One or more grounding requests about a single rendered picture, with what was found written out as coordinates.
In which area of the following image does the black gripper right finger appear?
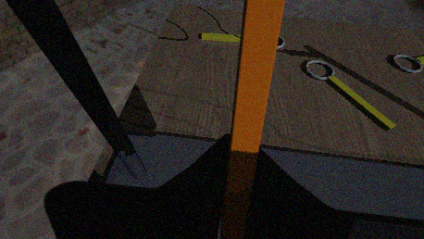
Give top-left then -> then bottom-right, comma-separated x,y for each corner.
243,147 -> 424,239

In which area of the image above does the grey loop with yellow handle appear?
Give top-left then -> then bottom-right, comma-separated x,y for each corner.
201,32 -> 285,49
305,60 -> 395,132
391,54 -> 424,73

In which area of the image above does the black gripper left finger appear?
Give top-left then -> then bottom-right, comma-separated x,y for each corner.
44,134 -> 231,239

